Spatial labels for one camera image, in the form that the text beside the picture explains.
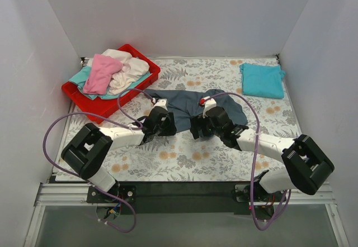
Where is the dark blue t-shirt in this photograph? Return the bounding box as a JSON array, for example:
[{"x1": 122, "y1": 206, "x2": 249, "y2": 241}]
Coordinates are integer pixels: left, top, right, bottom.
[{"x1": 145, "y1": 89, "x2": 248, "y2": 132}]

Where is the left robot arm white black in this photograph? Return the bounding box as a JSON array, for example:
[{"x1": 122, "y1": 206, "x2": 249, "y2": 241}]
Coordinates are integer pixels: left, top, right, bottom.
[{"x1": 61, "y1": 106, "x2": 177, "y2": 202}]

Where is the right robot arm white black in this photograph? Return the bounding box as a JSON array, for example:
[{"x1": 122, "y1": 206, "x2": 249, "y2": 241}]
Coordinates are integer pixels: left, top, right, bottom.
[{"x1": 190, "y1": 107, "x2": 335, "y2": 201}]

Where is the red plastic bin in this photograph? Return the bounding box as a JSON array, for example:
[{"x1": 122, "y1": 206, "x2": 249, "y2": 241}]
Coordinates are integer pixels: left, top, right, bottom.
[{"x1": 62, "y1": 44, "x2": 161, "y2": 118}]

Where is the cream white t-shirt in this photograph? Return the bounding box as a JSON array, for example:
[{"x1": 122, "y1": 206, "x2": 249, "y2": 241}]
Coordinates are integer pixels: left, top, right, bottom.
[{"x1": 102, "y1": 49, "x2": 149, "y2": 95}]

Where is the folded teal t-shirt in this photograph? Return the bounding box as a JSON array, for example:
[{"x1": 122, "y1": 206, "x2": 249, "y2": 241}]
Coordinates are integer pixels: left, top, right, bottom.
[{"x1": 240, "y1": 63, "x2": 285, "y2": 99}]

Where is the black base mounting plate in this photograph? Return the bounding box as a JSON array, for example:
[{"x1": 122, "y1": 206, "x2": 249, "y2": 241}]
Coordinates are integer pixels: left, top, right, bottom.
[{"x1": 86, "y1": 181, "x2": 277, "y2": 216}]

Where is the pink t-shirt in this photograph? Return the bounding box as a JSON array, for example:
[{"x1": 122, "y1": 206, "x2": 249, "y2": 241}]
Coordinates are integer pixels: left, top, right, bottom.
[{"x1": 83, "y1": 54, "x2": 123, "y2": 95}]

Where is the teal t-shirt in bin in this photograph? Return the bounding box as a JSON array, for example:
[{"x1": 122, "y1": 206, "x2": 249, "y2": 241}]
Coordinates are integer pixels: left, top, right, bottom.
[{"x1": 69, "y1": 66, "x2": 151, "y2": 100}]

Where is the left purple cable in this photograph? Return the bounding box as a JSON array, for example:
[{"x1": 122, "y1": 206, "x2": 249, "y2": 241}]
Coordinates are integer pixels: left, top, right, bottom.
[{"x1": 43, "y1": 88, "x2": 157, "y2": 233}]

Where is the purple cable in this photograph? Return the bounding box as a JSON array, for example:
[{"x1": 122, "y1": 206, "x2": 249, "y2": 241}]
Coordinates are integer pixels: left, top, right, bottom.
[
  {"x1": 43, "y1": 88, "x2": 157, "y2": 233},
  {"x1": 205, "y1": 92, "x2": 291, "y2": 231}
]

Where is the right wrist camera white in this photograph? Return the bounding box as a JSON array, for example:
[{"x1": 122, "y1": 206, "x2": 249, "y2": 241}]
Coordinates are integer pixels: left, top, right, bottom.
[{"x1": 199, "y1": 96, "x2": 216, "y2": 118}]

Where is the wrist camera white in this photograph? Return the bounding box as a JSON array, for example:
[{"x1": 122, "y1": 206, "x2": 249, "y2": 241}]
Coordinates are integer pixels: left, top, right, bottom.
[
  {"x1": 199, "y1": 96, "x2": 216, "y2": 118},
  {"x1": 154, "y1": 99, "x2": 167, "y2": 110}
]

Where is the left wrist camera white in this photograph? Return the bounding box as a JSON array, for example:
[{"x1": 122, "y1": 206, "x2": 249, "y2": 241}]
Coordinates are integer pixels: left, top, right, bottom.
[{"x1": 154, "y1": 99, "x2": 167, "y2": 110}]

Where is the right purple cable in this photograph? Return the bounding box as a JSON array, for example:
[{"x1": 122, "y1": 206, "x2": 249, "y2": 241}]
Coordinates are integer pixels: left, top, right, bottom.
[{"x1": 205, "y1": 92, "x2": 291, "y2": 231}]

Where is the aluminium frame rail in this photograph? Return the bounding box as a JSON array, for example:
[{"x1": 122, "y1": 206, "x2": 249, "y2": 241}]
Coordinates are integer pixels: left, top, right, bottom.
[{"x1": 24, "y1": 183, "x2": 117, "y2": 246}]

